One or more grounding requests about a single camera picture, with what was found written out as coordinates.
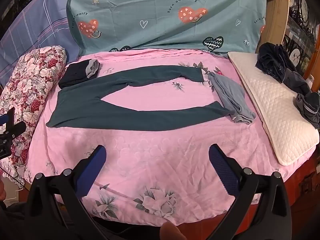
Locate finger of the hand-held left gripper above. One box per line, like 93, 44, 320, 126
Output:
0, 108, 27, 140

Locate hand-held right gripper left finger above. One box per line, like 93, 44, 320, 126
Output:
25, 144, 108, 240

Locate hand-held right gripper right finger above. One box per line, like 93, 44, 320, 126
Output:
209, 144, 293, 240

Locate dark teal pants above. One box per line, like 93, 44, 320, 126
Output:
46, 65, 237, 132

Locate grey-blue pants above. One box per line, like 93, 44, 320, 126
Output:
207, 72, 256, 125

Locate red floral quilt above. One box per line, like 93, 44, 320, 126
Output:
0, 45, 67, 188

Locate pink floral bedsheet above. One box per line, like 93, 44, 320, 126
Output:
24, 48, 317, 227

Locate white quilted pillow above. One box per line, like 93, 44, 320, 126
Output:
227, 51, 320, 166

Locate person's leg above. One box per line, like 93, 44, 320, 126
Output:
159, 221, 187, 240

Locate folded dark garment grey lining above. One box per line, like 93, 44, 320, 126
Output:
59, 59, 100, 89

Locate blue plaid sheet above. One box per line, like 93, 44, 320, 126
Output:
0, 0, 83, 85

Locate dark garment with striped band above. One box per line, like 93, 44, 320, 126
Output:
296, 92, 320, 130

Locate dark grey crumpled garment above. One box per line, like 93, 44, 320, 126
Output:
282, 69, 313, 96

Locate navy crumpled garment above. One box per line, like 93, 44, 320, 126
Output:
255, 42, 298, 83

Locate black shelf with decorative plates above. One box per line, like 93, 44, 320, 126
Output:
285, 0, 320, 92

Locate wooden headboard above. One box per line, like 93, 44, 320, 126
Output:
260, 0, 293, 54

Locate teal heart-print sheet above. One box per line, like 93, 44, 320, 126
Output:
67, 0, 269, 56

